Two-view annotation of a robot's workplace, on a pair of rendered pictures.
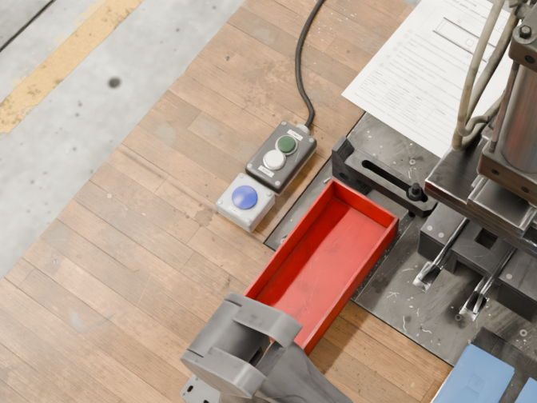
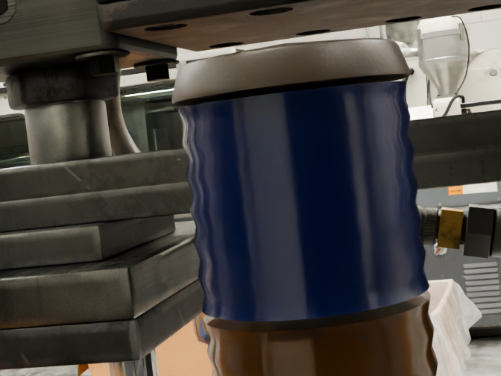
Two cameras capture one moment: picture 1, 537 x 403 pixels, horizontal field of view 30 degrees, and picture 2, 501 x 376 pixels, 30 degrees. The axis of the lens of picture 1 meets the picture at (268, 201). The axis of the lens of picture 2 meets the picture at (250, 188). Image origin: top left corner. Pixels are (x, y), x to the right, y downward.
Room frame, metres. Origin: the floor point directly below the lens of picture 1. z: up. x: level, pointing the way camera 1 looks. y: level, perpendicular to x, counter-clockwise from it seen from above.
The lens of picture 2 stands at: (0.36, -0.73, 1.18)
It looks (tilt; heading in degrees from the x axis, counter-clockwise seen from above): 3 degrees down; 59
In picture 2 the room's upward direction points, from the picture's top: 7 degrees counter-clockwise
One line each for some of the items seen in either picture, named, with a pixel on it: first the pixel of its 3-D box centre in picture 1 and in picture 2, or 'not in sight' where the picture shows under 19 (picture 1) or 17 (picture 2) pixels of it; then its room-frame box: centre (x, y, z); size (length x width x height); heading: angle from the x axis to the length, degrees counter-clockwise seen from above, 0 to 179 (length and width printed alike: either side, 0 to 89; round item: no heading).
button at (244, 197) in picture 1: (244, 198); not in sight; (0.67, 0.04, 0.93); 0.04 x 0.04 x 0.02
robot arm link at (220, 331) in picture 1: (240, 377); not in sight; (0.33, 0.07, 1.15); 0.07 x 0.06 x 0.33; 136
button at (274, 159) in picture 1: (274, 161); not in sight; (0.73, -0.02, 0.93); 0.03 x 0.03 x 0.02
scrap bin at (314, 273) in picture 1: (318, 268); not in sight; (0.54, -0.06, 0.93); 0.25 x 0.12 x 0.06; 136
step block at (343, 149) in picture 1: (354, 165); not in sight; (0.69, -0.14, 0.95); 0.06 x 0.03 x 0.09; 46
